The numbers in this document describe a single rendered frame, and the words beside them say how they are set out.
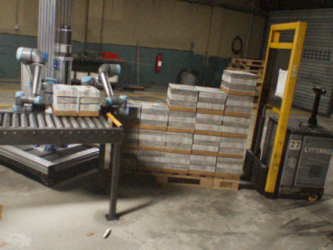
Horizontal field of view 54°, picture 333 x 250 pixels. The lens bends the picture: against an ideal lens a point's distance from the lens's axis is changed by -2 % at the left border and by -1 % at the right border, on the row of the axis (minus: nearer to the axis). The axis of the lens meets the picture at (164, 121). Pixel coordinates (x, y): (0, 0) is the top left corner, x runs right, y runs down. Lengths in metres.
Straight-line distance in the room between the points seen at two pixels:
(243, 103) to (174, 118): 0.74
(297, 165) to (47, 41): 2.93
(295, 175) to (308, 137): 0.44
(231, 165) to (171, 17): 7.63
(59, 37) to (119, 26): 6.61
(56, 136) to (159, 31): 8.31
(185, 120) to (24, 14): 7.07
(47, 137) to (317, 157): 2.71
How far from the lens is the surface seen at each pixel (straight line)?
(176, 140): 3.52
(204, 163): 3.64
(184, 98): 3.43
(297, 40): 3.47
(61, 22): 3.66
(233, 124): 3.58
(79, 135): 2.60
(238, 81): 3.51
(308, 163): 3.83
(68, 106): 2.94
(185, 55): 11.01
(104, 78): 3.32
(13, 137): 2.57
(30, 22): 9.80
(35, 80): 3.07
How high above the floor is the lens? 1.51
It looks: 13 degrees down
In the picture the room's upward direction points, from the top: 7 degrees clockwise
